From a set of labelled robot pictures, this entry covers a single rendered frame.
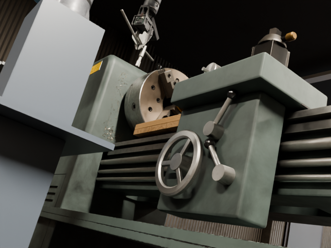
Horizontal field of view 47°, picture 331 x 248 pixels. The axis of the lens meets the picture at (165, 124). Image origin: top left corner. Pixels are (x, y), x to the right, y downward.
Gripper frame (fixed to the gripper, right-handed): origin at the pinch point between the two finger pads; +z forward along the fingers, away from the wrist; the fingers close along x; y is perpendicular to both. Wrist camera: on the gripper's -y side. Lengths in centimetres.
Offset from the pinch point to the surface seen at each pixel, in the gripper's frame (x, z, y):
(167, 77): 26.5, 20.4, 9.3
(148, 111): 22.7, 35.9, 8.4
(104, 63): -4.3, 16.9, 13.6
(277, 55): 76, 28, 36
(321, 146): 93, 59, 51
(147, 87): 20.7, 27.0, 12.1
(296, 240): -14, -7, -614
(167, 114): 30.3, 35.6, 6.9
